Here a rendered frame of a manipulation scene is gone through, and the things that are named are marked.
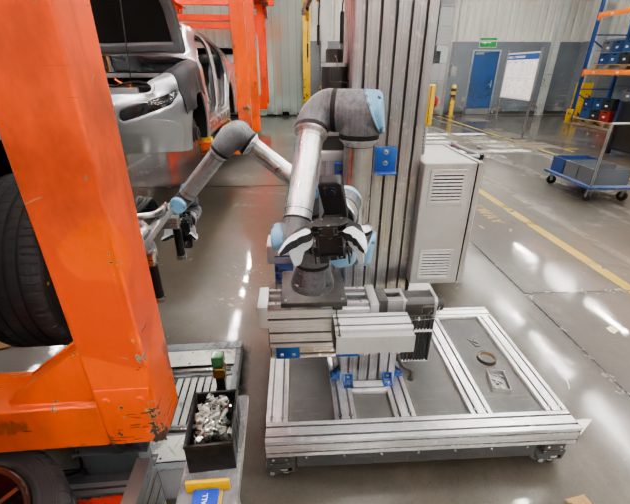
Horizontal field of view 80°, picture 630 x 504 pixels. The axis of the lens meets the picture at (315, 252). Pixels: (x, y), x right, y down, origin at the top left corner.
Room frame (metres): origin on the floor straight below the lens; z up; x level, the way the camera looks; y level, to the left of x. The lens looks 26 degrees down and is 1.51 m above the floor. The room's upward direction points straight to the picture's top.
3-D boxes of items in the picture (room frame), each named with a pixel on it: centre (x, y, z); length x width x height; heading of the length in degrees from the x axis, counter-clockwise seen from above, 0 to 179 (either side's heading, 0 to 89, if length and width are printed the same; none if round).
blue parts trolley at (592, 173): (4.99, -3.69, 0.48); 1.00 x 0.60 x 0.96; 1
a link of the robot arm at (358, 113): (1.12, -0.12, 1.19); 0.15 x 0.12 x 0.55; 79
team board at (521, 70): (10.06, -4.98, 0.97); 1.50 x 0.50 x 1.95; 3
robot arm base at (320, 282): (1.15, 0.01, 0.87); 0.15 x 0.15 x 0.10
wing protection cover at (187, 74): (4.31, 1.38, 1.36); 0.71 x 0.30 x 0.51; 5
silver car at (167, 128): (5.97, 2.34, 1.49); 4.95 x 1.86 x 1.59; 5
